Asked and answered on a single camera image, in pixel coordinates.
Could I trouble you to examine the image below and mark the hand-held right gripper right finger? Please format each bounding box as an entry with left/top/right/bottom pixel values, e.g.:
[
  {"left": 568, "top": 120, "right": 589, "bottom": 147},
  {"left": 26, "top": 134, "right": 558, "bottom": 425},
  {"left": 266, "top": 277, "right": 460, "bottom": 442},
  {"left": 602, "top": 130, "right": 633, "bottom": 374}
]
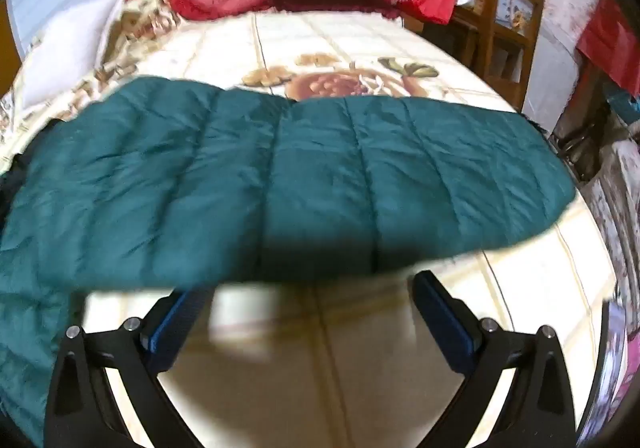
[{"left": 412, "top": 270, "right": 581, "bottom": 448}]

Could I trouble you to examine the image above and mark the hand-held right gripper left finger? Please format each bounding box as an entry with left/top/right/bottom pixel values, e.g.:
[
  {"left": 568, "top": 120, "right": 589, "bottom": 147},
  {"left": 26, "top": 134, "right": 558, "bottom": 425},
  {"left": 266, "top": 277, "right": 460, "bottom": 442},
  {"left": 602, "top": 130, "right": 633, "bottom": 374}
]
[{"left": 44, "top": 286, "right": 211, "bottom": 448}]

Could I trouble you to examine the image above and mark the green puffer jacket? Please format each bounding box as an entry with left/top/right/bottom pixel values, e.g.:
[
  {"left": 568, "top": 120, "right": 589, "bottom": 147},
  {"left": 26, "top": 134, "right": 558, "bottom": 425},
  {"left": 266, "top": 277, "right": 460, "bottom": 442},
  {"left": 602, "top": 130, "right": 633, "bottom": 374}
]
[{"left": 0, "top": 76, "right": 578, "bottom": 434}]

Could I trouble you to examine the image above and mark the floral checked bedspread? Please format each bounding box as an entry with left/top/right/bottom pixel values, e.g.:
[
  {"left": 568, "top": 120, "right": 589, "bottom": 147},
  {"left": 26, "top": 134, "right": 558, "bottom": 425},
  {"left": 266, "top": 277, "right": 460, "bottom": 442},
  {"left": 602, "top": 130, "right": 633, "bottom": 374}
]
[{"left": 0, "top": 0, "right": 626, "bottom": 448}]

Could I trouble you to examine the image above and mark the wooden chair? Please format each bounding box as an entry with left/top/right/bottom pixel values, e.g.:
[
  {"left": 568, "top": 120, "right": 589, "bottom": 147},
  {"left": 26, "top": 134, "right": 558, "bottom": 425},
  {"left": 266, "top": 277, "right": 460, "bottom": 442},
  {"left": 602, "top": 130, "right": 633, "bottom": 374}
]
[{"left": 450, "top": 0, "right": 549, "bottom": 111}]

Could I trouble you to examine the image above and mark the white pillow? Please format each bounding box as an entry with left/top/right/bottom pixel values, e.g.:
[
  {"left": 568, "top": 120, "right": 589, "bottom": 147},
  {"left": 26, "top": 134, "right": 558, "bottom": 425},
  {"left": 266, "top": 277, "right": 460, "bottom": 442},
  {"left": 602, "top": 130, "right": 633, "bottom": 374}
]
[{"left": 20, "top": 0, "right": 132, "bottom": 109}]

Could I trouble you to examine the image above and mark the red cloth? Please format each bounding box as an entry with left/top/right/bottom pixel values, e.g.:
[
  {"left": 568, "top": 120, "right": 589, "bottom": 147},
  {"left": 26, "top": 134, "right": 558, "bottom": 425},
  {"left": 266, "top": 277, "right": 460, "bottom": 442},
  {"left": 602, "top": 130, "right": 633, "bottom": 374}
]
[{"left": 575, "top": 0, "right": 640, "bottom": 84}]

